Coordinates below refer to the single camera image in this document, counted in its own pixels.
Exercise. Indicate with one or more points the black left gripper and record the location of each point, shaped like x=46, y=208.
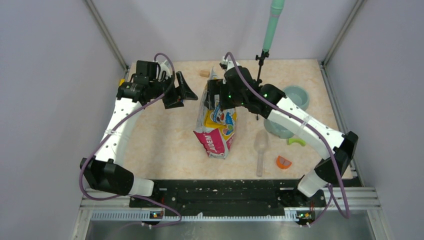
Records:
x=183, y=92

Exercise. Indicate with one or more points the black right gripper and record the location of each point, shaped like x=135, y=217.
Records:
x=214, y=88

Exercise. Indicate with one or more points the pink pet food bag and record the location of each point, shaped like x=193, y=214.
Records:
x=215, y=128

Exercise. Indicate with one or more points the clear plastic scoop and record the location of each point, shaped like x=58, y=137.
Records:
x=261, y=145

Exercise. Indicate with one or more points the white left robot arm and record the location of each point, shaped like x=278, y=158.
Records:
x=104, y=169

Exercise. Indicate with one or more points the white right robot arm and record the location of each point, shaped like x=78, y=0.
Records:
x=335, y=148

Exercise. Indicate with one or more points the light wooden block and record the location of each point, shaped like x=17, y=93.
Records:
x=204, y=73

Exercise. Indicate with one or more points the black tripod stand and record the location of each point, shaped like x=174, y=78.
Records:
x=261, y=58

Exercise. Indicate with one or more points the green curved toy piece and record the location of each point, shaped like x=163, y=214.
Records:
x=294, y=140

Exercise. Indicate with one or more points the orange semicircle toy block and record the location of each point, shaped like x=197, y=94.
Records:
x=283, y=163

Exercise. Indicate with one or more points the yellow clip on frame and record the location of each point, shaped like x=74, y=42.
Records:
x=121, y=81

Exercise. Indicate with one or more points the aluminium frame rail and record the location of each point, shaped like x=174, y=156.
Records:
x=131, y=209

